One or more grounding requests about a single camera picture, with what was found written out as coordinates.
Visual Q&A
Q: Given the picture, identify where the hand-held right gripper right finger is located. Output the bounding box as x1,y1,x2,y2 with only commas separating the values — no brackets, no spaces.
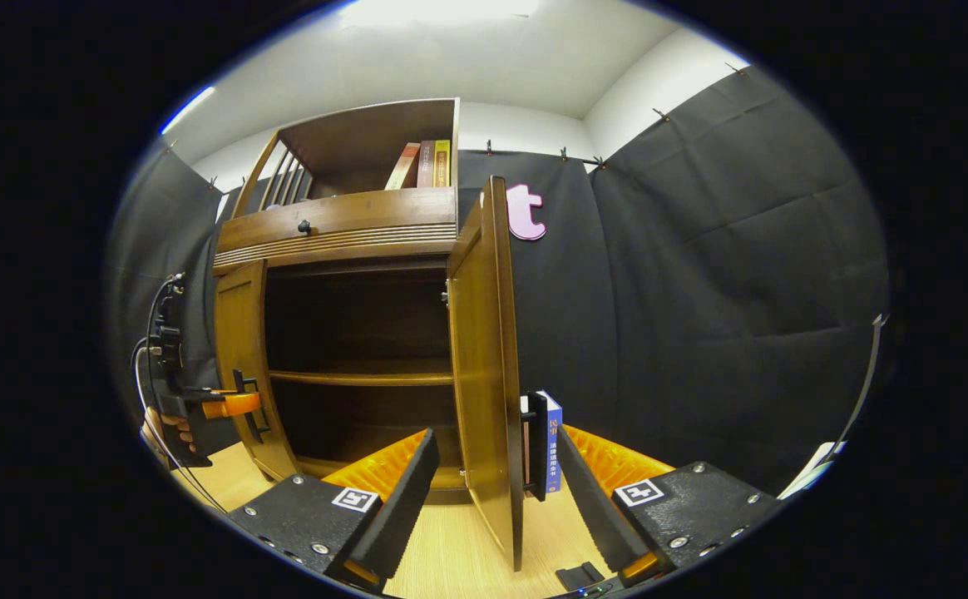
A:
556,424,784,587

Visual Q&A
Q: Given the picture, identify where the beige book with red spine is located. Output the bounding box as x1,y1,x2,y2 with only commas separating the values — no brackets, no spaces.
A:
384,143,421,191

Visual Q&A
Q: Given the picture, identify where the ceiling light panel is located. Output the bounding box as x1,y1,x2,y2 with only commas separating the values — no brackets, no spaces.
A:
343,0,535,27
160,86,217,136

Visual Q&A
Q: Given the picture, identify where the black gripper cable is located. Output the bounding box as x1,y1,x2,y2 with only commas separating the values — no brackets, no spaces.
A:
131,275,229,513

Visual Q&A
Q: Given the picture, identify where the wooden cabinet door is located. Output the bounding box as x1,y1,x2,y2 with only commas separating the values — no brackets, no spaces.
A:
447,175,549,573
214,260,300,482

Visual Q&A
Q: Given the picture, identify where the wooden double-door shoe cabinet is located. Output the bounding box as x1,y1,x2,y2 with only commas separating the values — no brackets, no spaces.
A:
212,98,472,504

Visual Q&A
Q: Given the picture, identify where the wooden inner cabinet shelf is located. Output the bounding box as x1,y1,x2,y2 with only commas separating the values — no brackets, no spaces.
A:
268,370,456,386

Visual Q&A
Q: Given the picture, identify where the blue book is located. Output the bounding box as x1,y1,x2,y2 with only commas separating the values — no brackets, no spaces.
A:
521,391,564,493

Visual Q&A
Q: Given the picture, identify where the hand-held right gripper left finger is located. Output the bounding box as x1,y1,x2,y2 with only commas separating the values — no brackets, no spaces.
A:
226,428,442,593

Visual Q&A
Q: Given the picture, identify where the black backdrop cloth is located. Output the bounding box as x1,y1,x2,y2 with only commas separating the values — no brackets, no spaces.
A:
106,62,892,496

